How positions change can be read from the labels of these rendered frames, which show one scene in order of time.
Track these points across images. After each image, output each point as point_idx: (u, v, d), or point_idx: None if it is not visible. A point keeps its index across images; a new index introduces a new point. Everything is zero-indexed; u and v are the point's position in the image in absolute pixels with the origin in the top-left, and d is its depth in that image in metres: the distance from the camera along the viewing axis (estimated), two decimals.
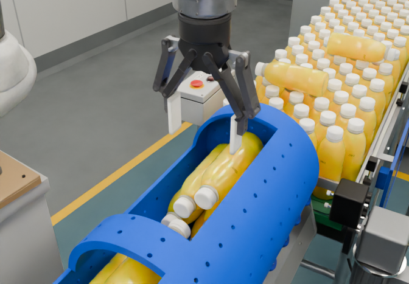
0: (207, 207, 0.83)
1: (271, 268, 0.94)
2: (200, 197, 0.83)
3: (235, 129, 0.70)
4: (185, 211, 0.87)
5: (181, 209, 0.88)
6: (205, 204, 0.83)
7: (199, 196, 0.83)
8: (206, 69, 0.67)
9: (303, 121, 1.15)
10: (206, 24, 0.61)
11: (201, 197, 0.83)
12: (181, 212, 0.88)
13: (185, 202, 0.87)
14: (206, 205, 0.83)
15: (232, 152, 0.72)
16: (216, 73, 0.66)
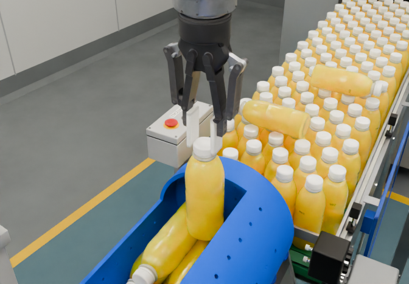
0: (207, 147, 0.75)
1: None
2: (203, 140, 0.77)
3: (215, 131, 0.72)
4: (145, 283, 0.80)
5: (140, 281, 0.80)
6: (205, 145, 0.76)
7: (204, 138, 0.77)
8: (206, 69, 0.67)
9: (280, 169, 1.08)
10: (206, 24, 0.61)
11: (204, 139, 0.77)
12: None
13: (145, 273, 0.80)
14: (205, 146, 0.75)
15: (212, 154, 0.74)
16: (211, 75, 0.66)
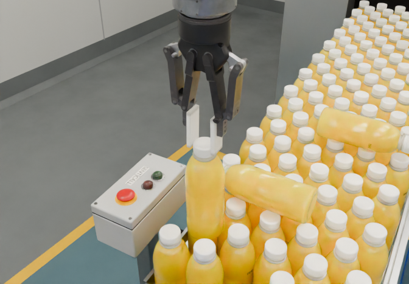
0: (207, 147, 0.75)
1: None
2: (203, 140, 0.77)
3: (215, 131, 0.72)
4: None
5: None
6: (205, 145, 0.76)
7: (204, 138, 0.77)
8: (206, 69, 0.67)
9: (276, 280, 0.74)
10: (206, 24, 0.61)
11: (204, 140, 0.77)
12: None
13: None
14: (205, 146, 0.75)
15: (212, 154, 0.74)
16: (211, 75, 0.66)
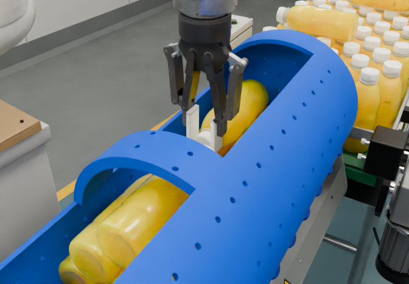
0: None
1: (305, 217, 0.83)
2: None
3: (215, 130, 0.72)
4: None
5: (203, 144, 0.76)
6: None
7: None
8: (206, 69, 0.67)
9: None
10: (207, 24, 0.61)
11: None
12: None
13: (209, 135, 0.75)
14: None
15: None
16: (211, 75, 0.66)
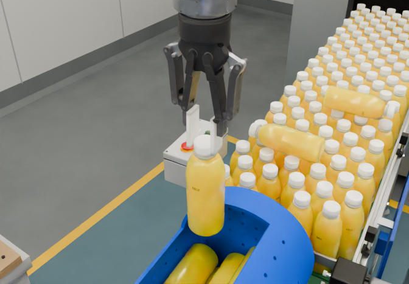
0: (247, 162, 1.20)
1: None
2: (244, 157, 1.22)
3: (215, 131, 0.72)
4: (210, 142, 0.76)
5: (206, 140, 0.76)
6: (246, 160, 1.21)
7: (244, 156, 1.22)
8: (206, 69, 0.67)
9: (298, 195, 1.09)
10: (206, 24, 0.61)
11: (245, 157, 1.22)
12: (202, 143, 0.76)
13: None
14: (246, 161, 1.20)
15: (212, 154, 0.74)
16: (211, 75, 0.66)
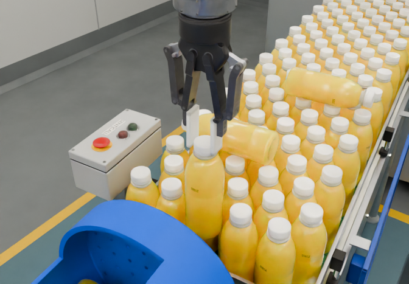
0: (175, 163, 0.91)
1: None
2: (173, 157, 0.93)
3: (215, 131, 0.72)
4: (210, 142, 0.76)
5: (206, 140, 0.76)
6: (174, 162, 0.91)
7: (173, 156, 0.93)
8: (206, 69, 0.67)
9: (235, 210, 0.80)
10: (206, 24, 0.61)
11: (174, 157, 0.93)
12: (202, 143, 0.76)
13: None
14: (174, 163, 0.91)
15: (212, 154, 0.74)
16: (211, 75, 0.66)
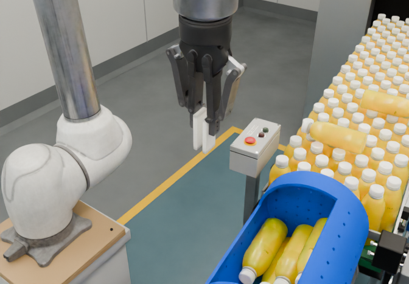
0: (302, 153, 1.44)
1: None
2: (299, 149, 1.46)
3: (201, 118, 0.75)
4: (330, 173, 1.36)
5: (327, 171, 1.36)
6: (300, 152, 1.45)
7: (299, 149, 1.46)
8: None
9: (348, 180, 1.33)
10: None
11: (300, 149, 1.46)
12: (326, 173, 1.36)
13: (330, 171, 1.38)
14: (301, 152, 1.44)
15: None
16: None
